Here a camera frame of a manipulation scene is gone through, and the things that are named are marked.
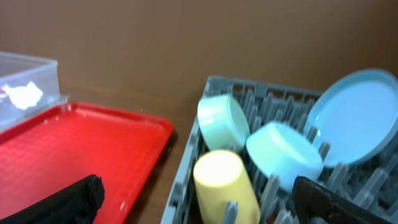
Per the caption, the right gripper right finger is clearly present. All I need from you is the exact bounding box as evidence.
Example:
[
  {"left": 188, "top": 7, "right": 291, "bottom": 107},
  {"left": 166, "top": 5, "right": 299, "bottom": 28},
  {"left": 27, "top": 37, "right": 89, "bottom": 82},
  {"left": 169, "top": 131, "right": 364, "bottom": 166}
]
[{"left": 292, "top": 176, "right": 392, "bottom": 224}]

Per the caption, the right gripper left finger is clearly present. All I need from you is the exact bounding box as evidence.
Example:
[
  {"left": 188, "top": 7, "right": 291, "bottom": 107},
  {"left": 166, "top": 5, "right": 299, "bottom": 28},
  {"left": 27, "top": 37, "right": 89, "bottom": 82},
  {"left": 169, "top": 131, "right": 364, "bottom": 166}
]
[{"left": 1, "top": 174, "right": 105, "bottom": 224}]

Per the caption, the light blue bowl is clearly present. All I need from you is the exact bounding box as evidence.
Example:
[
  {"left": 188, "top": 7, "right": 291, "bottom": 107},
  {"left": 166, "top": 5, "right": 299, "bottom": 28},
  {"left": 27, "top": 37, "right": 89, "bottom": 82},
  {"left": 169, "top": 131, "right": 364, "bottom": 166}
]
[{"left": 246, "top": 121, "right": 324, "bottom": 193}]

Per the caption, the yellow plastic cup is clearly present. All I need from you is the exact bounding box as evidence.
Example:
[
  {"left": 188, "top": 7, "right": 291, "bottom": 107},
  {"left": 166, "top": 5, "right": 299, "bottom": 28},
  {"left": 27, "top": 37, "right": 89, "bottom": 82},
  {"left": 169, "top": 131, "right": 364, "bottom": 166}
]
[{"left": 193, "top": 150, "right": 261, "bottom": 224}]

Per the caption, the light blue plate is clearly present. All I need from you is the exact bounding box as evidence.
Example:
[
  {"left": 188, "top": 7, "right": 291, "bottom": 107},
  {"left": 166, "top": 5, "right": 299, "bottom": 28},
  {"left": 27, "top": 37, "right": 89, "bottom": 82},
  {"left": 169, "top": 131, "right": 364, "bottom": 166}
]
[{"left": 304, "top": 68, "right": 397, "bottom": 168}]

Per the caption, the green bowl with rice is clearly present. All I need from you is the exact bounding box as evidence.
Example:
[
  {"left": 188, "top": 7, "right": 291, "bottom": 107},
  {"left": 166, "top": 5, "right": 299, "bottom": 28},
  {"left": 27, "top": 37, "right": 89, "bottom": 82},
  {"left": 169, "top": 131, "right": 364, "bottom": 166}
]
[{"left": 197, "top": 94, "right": 250, "bottom": 153}]

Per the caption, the white napkin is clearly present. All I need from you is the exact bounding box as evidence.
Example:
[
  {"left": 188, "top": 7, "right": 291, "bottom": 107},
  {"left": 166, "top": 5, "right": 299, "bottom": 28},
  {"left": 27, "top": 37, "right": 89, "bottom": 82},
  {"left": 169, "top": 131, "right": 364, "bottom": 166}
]
[{"left": 1, "top": 81, "right": 43, "bottom": 110}]

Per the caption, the red serving tray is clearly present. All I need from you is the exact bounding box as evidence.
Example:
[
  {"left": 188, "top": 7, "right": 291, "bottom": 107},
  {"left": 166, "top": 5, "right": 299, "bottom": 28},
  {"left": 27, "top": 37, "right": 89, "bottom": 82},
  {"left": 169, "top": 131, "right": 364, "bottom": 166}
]
[{"left": 1, "top": 103, "right": 174, "bottom": 223}]

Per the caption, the clear plastic bin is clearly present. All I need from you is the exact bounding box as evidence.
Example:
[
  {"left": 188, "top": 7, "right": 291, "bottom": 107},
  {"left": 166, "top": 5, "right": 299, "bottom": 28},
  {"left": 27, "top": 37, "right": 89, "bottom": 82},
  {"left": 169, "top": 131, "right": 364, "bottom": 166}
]
[{"left": 1, "top": 51, "right": 68, "bottom": 131}]

